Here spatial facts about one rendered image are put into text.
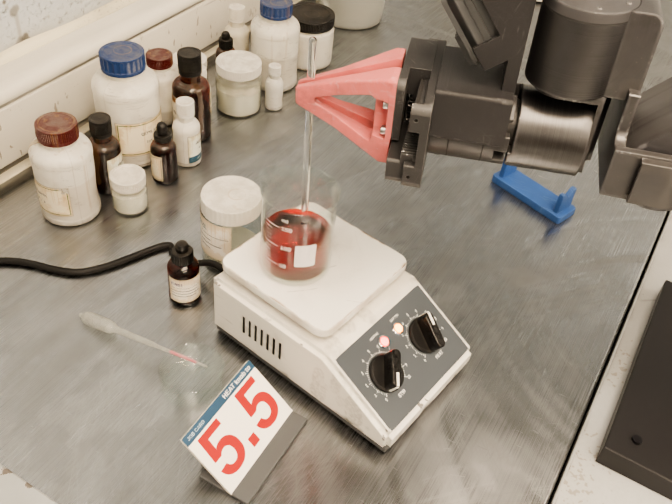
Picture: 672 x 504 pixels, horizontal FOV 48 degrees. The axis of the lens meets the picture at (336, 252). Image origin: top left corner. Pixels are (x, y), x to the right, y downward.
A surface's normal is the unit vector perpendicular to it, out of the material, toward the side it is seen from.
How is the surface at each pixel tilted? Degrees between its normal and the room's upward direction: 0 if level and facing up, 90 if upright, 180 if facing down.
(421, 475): 0
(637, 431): 1
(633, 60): 90
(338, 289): 0
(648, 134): 48
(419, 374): 30
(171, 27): 90
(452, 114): 90
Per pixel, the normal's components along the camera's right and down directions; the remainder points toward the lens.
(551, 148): -0.19, 0.52
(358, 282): 0.09, -0.73
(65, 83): 0.86, 0.40
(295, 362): -0.63, 0.48
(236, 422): 0.63, -0.31
